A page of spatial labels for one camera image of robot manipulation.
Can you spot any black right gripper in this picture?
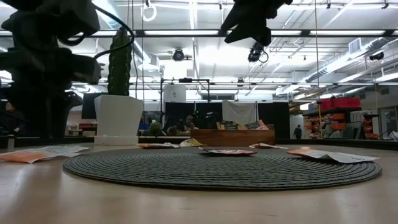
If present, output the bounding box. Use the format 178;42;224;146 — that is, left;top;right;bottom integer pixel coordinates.
220;0;293;47

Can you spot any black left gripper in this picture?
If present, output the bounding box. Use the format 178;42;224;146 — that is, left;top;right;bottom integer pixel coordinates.
0;48;102;139

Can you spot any orange white tea packet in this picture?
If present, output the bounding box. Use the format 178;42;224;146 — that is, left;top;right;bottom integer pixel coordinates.
0;145;91;164
287;148;381;164
136;142;181;149

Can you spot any white pink tea packet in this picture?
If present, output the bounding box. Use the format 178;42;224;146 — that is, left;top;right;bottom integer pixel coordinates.
248;142;289;150

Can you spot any black ceiling spotlight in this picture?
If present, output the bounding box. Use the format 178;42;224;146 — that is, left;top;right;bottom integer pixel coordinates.
172;48;185;62
247;42;269;63

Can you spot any black monitor screen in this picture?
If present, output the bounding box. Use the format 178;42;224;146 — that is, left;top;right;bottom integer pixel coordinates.
81;92;109;120

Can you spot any white hexagonal planter pot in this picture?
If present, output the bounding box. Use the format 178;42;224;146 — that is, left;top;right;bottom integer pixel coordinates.
94;95;144;146

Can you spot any green cactus plant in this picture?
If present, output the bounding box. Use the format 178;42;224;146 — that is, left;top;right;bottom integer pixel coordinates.
107;27;133;96

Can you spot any white hanging cloth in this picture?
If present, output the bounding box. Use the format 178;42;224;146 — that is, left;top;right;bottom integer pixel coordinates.
221;100;257;125

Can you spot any overhead LED light bar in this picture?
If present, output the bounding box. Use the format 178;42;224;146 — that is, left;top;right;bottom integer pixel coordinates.
0;29;398;39

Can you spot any small green potted plant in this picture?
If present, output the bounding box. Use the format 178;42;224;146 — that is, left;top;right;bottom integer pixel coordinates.
149;121;163;137

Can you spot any wooden compartment box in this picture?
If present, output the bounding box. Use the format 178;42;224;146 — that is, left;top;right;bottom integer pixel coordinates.
190;129;276;147

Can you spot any shelf with red bins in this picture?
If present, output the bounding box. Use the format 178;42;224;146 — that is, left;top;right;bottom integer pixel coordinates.
303;97;381;140

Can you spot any yellow pole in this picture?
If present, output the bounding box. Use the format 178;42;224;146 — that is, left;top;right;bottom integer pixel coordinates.
315;99;324;140

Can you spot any round grey woven mat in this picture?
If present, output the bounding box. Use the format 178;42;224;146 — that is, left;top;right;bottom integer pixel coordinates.
62;146;382;192

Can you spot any black frame stand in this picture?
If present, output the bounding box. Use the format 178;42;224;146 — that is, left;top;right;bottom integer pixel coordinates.
160;77;211;138

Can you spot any white coiled cable ring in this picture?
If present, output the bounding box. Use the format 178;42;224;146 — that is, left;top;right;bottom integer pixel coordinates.
141;2;157;22

